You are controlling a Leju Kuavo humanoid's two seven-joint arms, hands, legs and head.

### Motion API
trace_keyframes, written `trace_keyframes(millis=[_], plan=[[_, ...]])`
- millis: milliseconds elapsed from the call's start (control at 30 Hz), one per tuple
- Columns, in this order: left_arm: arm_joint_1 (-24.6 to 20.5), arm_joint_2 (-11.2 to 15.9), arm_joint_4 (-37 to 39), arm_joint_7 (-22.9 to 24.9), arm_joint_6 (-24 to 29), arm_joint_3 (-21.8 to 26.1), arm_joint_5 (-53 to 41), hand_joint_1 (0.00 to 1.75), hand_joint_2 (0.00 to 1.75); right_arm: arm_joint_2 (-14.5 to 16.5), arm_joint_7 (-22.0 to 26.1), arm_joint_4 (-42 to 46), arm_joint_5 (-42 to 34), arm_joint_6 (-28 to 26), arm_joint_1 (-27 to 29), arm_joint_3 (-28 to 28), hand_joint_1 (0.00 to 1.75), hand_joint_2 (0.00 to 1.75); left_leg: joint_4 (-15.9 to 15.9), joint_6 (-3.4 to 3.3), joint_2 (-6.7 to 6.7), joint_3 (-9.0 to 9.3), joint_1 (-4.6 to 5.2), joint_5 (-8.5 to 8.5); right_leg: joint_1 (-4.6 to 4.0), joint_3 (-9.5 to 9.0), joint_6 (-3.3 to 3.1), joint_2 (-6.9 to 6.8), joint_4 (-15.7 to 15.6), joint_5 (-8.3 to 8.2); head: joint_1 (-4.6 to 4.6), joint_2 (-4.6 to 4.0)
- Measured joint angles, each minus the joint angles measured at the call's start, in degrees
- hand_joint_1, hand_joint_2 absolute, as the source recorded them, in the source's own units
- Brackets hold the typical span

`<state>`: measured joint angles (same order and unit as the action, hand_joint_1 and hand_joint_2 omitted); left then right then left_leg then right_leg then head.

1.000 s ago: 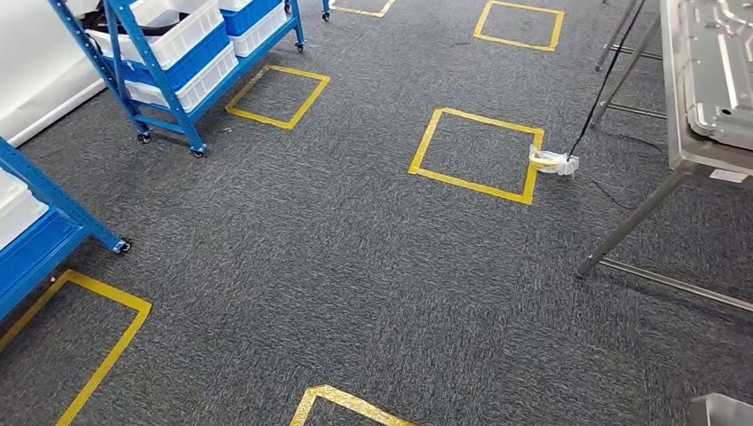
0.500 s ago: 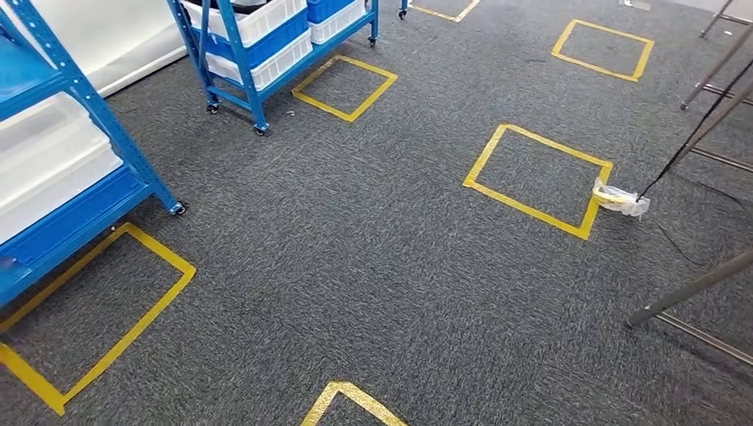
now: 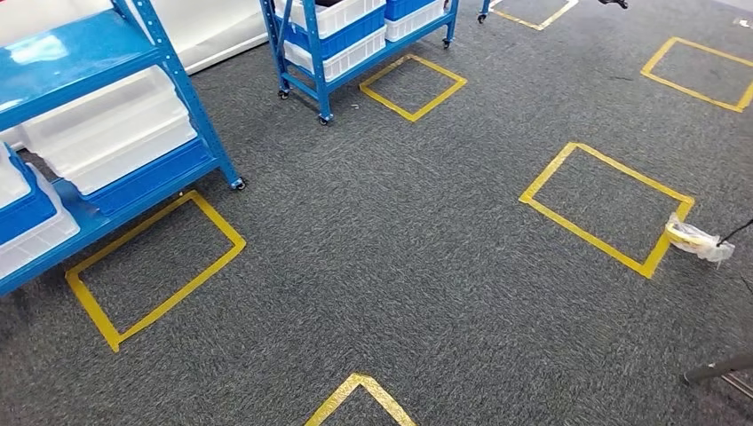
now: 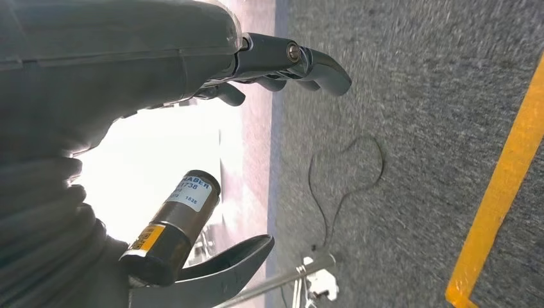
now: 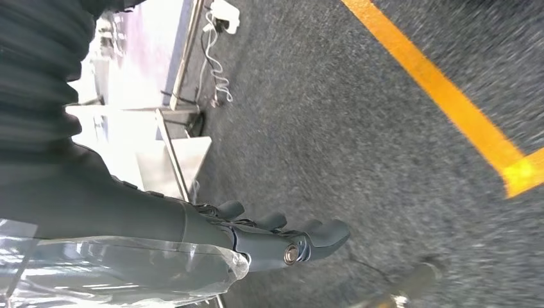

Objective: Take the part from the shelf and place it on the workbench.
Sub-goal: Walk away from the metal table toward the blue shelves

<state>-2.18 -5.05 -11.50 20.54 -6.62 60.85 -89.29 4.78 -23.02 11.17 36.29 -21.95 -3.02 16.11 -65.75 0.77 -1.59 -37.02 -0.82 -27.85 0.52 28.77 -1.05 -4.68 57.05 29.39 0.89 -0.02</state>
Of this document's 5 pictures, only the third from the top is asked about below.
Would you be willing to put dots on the blue wheeled shelf cart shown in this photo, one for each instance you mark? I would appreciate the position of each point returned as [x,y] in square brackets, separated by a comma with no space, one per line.
[485,9]
[320,88]

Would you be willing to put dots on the blue metal shelf rack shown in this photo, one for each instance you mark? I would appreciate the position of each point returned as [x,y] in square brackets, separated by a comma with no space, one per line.
[64,56]

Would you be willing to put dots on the yellow floor tape rectangle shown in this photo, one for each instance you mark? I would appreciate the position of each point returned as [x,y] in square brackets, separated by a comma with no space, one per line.
[688,91]
[220,220]
[517,19]
[582,236]
[440,101]

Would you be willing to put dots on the blue plastic bin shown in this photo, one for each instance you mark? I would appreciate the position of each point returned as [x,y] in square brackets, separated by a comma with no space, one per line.
[153,182]
[353,38]
[26,217]
[412,7]

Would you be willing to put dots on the white car with red stripe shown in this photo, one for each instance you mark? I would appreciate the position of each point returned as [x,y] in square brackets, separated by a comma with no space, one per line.
[223,29]

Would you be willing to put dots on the black caster leg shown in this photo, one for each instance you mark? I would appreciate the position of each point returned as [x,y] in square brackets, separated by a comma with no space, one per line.
[615,3]

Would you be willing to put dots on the clear plastic bag with tape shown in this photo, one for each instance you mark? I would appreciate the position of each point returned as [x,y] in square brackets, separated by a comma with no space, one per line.
[697,241]

